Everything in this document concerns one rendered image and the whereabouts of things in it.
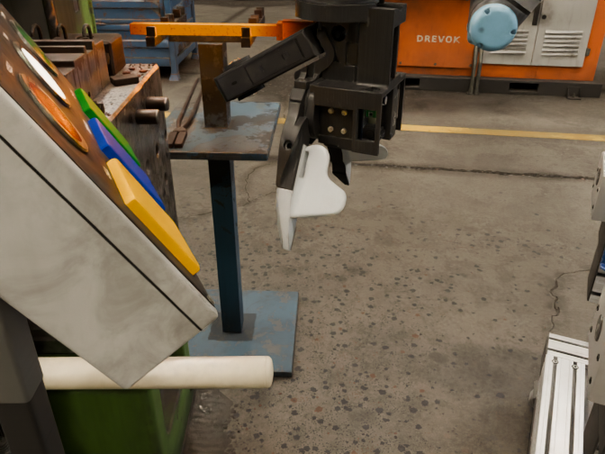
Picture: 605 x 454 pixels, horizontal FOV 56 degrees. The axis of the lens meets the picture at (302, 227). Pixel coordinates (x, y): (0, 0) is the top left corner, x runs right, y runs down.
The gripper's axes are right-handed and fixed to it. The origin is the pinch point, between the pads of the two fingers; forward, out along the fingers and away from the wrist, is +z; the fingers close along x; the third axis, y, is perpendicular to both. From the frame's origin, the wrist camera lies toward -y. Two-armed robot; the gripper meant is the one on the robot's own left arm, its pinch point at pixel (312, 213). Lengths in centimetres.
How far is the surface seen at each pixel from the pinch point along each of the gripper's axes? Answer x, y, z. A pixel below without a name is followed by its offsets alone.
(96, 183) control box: -24.3, -2.7, -13.1
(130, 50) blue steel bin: 313, -288, 72
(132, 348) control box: -24.7, -1.9, -2.0
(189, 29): 64, -57, -3
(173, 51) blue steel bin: 323, -255, 72
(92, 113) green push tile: -8.0, -18.3, -10.2
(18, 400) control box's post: -21.9, -19.8, 13.1
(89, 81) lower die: 26, -52, -1
